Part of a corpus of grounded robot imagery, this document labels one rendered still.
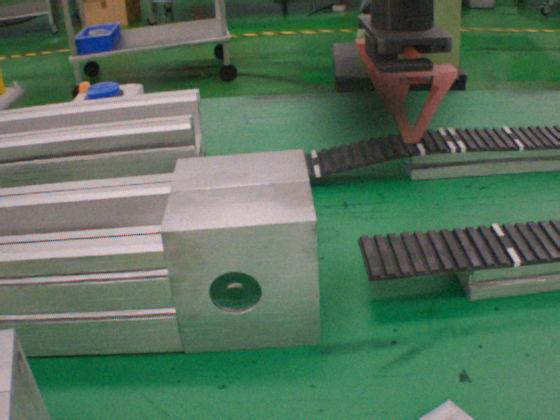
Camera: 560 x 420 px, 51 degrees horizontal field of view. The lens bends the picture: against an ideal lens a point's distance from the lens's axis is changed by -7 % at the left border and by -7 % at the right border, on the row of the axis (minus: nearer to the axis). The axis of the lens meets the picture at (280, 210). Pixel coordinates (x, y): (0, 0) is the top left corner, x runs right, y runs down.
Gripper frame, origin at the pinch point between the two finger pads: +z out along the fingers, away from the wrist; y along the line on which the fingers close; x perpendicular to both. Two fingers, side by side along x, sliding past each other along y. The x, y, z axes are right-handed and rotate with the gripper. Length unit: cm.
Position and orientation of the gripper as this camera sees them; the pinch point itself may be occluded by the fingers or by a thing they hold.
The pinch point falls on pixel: (401, 118)
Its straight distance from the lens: 59.9
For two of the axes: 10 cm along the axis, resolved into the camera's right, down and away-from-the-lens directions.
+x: 10.0, -0.8, 0.2
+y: 0.6, 4.9, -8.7
